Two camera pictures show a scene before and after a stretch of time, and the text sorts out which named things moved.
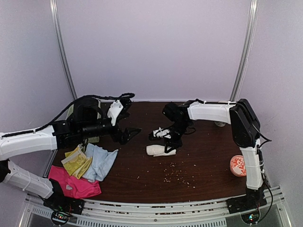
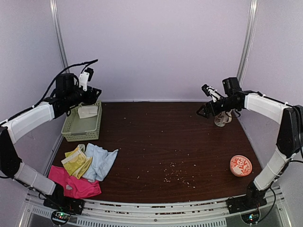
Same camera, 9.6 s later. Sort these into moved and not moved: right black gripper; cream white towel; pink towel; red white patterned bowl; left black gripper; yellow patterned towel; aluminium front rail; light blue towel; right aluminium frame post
Moved: right black gripper; cream white towel; left black gripper
Not moved: light blue towel; pink towel; red white patterned bowl; right aluminium frame post; aluminium front rail; yellow patterned towel
